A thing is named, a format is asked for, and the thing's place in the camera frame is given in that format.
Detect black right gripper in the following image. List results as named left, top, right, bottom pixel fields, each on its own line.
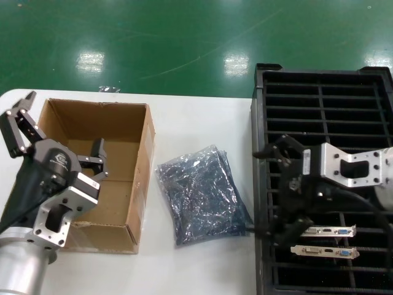
left=244, top=133, right=339, bottom=247

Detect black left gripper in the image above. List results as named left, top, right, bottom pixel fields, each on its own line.
left=0, top=90, right=109, bottom=235

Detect graphics card with silver bracket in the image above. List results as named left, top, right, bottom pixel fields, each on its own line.
left=299, top=224, right=357, bottom=238
left=290, top=245, right=360, bottom=260

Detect bagged graphics card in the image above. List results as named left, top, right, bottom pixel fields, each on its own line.
left=155, top=143, right=254, bottom=244

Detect brown cardboard box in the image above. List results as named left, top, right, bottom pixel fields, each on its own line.
left=3, top=98, right=156, bottom=255

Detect black slotted plastic container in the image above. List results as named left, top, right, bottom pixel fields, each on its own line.
left=251, top=63, right=393, bottom=295

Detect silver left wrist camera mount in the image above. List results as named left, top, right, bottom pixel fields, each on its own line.
left=31, top=171, right=102, bottom=250

